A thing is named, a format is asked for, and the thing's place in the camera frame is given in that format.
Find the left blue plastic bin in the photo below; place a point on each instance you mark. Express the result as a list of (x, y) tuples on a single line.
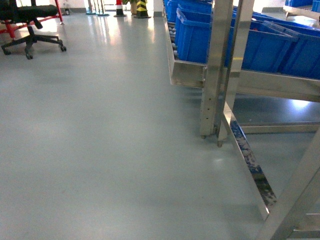
[(193, 32)]

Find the right blue plastic bin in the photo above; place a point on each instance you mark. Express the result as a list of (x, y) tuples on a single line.
[(267, 46)]

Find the black office chair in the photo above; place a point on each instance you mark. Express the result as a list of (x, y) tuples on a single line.
[(11, 13)]

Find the red white traffic cone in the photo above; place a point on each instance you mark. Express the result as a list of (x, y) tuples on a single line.
[(119, 9)]

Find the red metal table frame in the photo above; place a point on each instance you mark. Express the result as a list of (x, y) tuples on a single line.
[(10, 28)]

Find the yellow black striped bollard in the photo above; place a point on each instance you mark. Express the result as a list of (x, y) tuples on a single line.
[(141, 10)]

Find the stainless steel rack frame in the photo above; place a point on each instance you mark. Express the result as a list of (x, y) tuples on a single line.
[(286, 216)]

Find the blue plastic bin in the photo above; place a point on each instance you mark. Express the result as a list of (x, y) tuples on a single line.
[(267, 46), (193, 32)]

